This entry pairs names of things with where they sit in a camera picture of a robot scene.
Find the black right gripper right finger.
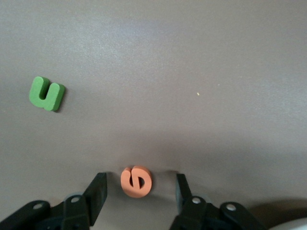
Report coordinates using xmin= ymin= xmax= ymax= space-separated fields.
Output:
xmin=169 ymin=173 xmax=266 ymax=230

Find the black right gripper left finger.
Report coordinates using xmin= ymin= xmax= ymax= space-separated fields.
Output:
xmin=0 ymin=172 xmax=108 ymax=230

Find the orange foam letter e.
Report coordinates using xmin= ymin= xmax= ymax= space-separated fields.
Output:
xmin=120 ymin=165 xmax=153 ymax=198

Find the green foam letter n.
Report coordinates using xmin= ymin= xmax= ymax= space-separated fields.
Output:
xmin=28 ymin=76 xmax=66 ymax=112

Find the beige plate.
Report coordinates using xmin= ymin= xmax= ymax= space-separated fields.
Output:
xmin=271 ymin=217 xmax=307 ymax=230

